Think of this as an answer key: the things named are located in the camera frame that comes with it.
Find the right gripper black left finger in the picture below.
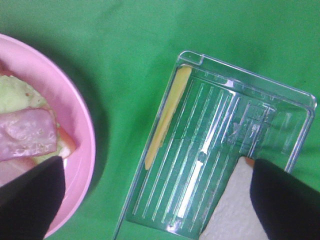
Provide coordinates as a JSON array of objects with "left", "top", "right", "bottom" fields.
[{"left": 0, "top": 156, "right": 66, "bottom": 240}]

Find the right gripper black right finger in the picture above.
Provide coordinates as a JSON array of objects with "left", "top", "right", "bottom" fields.
[{"left": 250, "top": 159, "right": 320, "bottom": 240}]

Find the toy bread slice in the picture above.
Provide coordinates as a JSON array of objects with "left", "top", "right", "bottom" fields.
[
  {"left": 199, "top": 156, "right": 268, "bottom": 240},
  {"left": 0, "top": 62, "right": 77, "bottom": 186}
]

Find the thick toy bacon strip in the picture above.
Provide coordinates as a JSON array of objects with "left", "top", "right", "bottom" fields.
[{"left": 0, "top": 108, "right": 58, "bottom": 161}]

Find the toy lettuce leaf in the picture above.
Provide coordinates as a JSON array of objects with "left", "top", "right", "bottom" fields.
[{"left": 0, "top": 75, "right": 59, "bottom": 160}]

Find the pink round plate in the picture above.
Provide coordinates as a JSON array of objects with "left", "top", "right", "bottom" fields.
[{"left": 0, "top": 34, "right": 96, "bottom": 237}]

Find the yellow toy cheese slice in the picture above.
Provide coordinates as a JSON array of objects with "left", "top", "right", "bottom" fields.
[{"left": 144, "top": 65, "right": 192, "bottom": 170}]

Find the green tablecloth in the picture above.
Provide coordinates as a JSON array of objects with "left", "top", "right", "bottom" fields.
[{"left": 0, "top": 0, "right": 320, "bottom": 240}]

